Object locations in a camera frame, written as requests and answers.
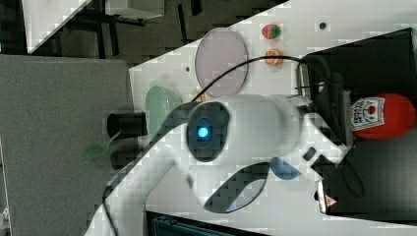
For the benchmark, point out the green perforated colander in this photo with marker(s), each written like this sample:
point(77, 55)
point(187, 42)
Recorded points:
point(160, 101)

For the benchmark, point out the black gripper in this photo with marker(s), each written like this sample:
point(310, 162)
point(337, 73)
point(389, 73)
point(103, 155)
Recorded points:
point(331, 98)

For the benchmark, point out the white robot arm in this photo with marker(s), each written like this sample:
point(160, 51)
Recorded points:
point(223, 147)

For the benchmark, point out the large black pot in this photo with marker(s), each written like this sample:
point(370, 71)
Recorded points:
point(127, 125)

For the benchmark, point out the lilac oval plate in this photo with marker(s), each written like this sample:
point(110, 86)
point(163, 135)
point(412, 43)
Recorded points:
point(220, 50)

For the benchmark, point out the yellow banana toy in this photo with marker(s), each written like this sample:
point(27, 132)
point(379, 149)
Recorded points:
point(201, 98)

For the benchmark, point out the blue cup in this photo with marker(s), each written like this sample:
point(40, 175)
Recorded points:
point(283, 170)

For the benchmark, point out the strawberry toy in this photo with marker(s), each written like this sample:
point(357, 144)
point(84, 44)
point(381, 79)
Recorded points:
point(271, 31)

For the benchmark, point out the white side table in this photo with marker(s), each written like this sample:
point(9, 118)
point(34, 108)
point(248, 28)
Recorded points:
point(43, 18)

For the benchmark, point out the green spatula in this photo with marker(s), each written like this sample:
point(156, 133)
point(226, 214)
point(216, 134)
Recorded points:
point(99, 149)

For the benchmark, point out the red ketchup bottle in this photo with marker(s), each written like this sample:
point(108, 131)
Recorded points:
point(384, 116)

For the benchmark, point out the orange half toy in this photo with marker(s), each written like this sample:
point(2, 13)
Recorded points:
point(274, 54)

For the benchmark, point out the black steel toaster oven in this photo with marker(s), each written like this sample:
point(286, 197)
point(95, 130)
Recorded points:
point(375, 179)

